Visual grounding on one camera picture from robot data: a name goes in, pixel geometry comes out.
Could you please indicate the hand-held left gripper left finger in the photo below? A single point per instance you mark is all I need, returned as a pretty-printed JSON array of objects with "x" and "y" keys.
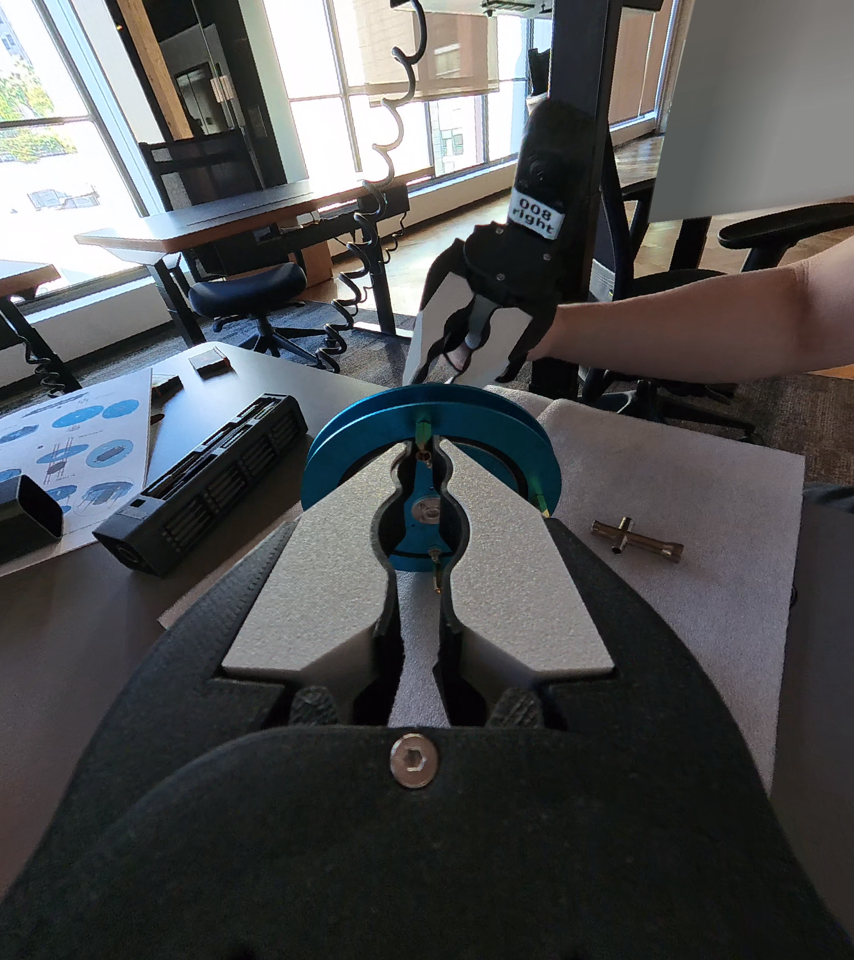
[{"x": 307, "y": 600}]

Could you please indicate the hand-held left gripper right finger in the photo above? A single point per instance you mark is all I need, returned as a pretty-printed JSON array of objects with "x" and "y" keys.
[{"x": 524, "y": 600}]

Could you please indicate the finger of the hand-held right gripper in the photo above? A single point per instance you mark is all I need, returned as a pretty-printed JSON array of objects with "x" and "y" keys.
[
  {"x": 434, "y": 315},
  {"x": 506, "y": 334}
]

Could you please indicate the blue round metal turntable base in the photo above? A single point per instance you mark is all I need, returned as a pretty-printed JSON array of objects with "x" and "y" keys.
[{"x": 367, "y": 427}]

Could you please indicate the person's right forearm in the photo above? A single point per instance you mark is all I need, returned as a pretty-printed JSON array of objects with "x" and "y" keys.
[{"x": 697, "y": 322}]

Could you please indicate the person's right hand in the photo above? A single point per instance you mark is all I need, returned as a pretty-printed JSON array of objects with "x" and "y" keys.
[{"x": 463, "y": 354}]

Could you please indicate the metal cross wrench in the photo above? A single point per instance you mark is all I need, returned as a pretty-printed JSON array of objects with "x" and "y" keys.
[{"x": 637, "y": 541}]

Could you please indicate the black screwdriver bit case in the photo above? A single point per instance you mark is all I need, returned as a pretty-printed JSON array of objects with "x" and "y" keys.
[{"x": 202, "y": 487}]

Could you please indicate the white foam mat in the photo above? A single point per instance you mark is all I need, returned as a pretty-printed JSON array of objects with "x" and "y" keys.
[{"x": 697, "y": 525}]

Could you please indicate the black office chair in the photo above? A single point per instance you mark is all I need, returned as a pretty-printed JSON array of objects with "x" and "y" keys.
[
  {"x": 794, "y": 225},
  {"x": 247, "y": 289}
]

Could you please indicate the small black box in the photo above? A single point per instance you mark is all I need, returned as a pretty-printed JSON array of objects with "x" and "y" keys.
[{"x": 211, "y": 364}]

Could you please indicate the white illustrated instruction sheet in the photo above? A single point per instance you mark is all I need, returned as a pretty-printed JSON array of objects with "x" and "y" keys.
[{"x": 22, "y": 442}]

